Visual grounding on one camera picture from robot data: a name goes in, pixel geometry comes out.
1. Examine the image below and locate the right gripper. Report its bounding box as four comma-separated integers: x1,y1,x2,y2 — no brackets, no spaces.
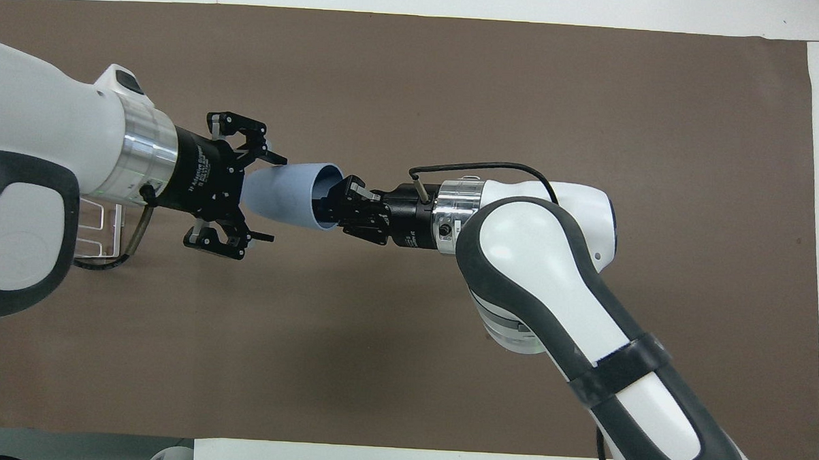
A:
312,174,442,252

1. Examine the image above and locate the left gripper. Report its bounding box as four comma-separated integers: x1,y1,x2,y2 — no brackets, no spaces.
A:
154,108,290,263

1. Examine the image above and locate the light blue cup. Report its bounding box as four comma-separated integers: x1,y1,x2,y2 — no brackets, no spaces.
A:
238,159,349,233

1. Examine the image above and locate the white wire cup holder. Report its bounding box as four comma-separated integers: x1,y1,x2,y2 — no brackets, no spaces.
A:
75,198,127,262

